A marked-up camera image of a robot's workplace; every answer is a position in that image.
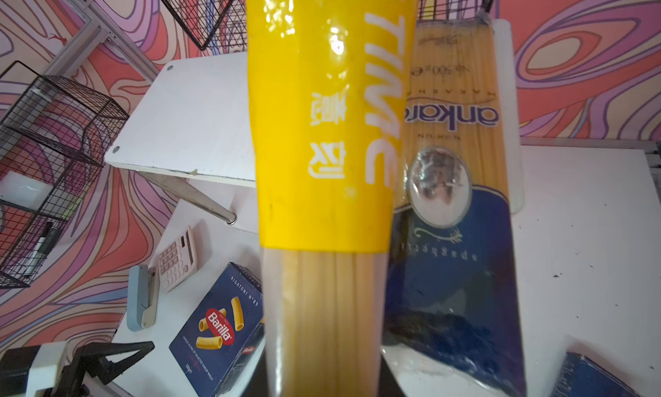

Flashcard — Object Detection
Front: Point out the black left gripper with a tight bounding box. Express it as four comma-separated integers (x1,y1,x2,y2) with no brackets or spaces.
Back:
48,341,155,397

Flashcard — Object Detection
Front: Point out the blue Barilla rigatoni box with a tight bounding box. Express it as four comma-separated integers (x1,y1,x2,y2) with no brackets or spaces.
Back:
169,263,264,397

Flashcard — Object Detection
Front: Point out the blue Ankara spaghetti bag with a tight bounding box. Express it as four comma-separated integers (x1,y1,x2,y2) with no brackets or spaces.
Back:
383,16,527,396

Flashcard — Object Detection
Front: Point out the yellow Pastatime spaghetti bag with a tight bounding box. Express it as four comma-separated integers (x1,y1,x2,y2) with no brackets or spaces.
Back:
247,33,414,396

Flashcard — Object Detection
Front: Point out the white two-tier shelf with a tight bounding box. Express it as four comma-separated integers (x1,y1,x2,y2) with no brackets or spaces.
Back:
105,18,524,234

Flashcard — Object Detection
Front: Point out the grey blue stapler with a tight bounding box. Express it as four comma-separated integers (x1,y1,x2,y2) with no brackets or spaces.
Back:
127,265,160,333

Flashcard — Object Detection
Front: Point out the black marker pen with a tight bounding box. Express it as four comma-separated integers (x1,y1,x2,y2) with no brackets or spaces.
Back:
23,221,53,278

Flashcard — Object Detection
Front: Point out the blue Barilla spaghetti box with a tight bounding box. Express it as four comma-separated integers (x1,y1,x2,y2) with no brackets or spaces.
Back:
550,352,640,397

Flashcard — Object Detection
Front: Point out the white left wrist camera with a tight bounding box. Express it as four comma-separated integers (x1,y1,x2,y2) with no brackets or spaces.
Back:
1,341,67,397

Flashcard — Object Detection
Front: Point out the black wire basket left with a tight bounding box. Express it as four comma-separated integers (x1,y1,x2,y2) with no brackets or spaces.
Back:
1,61,129,290

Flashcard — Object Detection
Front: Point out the black wire basket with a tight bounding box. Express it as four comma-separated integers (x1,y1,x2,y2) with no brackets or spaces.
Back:
160,0,494,59
1,61,129,290

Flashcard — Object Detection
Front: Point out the aluminium frame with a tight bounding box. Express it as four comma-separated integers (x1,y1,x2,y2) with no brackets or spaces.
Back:
61,0,158,82

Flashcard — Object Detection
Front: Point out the black wire basket back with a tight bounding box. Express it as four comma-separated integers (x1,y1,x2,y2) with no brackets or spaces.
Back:
160,0,494,59

